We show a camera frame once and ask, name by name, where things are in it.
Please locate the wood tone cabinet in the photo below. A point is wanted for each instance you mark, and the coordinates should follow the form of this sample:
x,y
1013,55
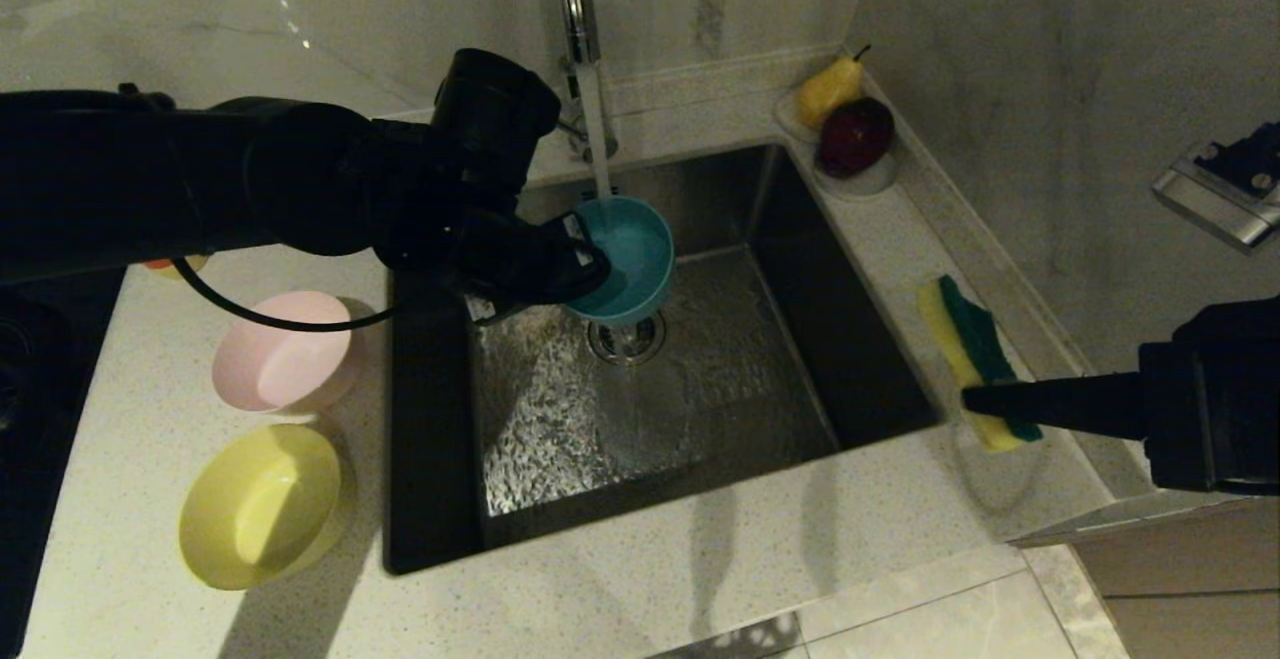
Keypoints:
x,y
1200,599

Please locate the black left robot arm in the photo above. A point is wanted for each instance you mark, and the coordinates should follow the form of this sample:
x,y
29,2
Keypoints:
x,y
200,179

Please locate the round metal drain strainer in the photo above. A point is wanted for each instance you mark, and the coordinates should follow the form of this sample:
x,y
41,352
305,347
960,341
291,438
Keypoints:
x,y
630,344

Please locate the dark red apple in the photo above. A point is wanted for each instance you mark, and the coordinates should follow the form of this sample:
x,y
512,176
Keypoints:
x,y
852,137

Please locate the yellow plastic bowl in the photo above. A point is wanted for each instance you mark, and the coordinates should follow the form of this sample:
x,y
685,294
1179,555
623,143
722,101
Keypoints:
x,y
260,509

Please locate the blue plastic bowl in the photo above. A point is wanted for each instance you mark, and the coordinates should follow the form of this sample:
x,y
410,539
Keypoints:
x,y
635,259

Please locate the black glass cooktop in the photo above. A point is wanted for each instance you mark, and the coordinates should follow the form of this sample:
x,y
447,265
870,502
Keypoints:
x,y
50,389

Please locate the stainless steel sink basin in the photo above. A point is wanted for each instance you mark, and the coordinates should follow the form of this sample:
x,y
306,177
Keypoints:
x,y
800,359

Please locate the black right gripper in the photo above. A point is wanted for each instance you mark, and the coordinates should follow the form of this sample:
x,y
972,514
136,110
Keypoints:
x,y
1220,409

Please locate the small white dish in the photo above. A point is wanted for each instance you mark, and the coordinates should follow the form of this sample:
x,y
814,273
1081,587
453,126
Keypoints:
x,y
860,187

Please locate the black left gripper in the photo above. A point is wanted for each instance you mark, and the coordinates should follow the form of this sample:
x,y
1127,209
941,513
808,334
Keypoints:
x,y
500,264

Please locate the green and yellow sponge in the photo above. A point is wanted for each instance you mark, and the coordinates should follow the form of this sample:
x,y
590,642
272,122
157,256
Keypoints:
x,y
975,339

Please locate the dish soap bottle orange label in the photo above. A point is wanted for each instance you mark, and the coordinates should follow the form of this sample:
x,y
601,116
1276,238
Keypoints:
x,y
175,266

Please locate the yellow pear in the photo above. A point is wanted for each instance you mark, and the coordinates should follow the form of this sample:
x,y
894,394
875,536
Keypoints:
x,y
827,92

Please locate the running water stream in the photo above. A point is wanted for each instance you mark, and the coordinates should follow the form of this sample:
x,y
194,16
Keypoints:
x,y
597,139

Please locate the pink plastic bowl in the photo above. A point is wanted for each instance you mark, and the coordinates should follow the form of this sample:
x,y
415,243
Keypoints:
x,y
285,354

